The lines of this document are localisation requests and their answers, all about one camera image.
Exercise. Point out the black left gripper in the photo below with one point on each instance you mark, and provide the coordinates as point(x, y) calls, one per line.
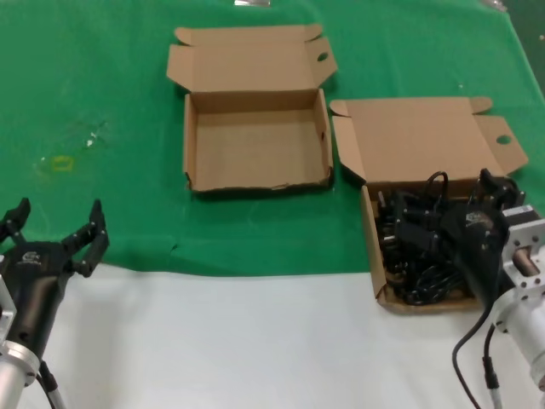
point(36, 289)

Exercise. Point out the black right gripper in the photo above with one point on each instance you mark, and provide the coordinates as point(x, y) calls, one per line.
point(479, 247)

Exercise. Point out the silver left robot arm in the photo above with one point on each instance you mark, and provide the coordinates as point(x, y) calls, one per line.
point(13, 375)

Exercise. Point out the cardboard box with torn edge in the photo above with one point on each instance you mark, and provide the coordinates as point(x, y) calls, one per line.
point(255, 145)

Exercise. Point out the white paper scrap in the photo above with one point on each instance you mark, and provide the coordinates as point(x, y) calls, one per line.
point(90, 142)

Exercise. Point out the green table cloth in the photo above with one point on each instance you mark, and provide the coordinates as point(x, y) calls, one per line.
point(106, 76)

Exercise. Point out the grey metal object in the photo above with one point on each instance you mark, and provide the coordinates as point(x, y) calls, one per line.
point(496, 4)

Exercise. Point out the silver metal object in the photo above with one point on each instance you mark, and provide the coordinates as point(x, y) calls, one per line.
point(253, 2)

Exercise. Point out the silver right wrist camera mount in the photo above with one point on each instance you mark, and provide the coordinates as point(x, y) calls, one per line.
point(526, 247)

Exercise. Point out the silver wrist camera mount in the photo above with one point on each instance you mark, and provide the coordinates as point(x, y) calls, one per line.
point(5, 315)
point(526, 247)

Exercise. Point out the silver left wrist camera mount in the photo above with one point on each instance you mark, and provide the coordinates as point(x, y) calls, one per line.
point(5, 315)

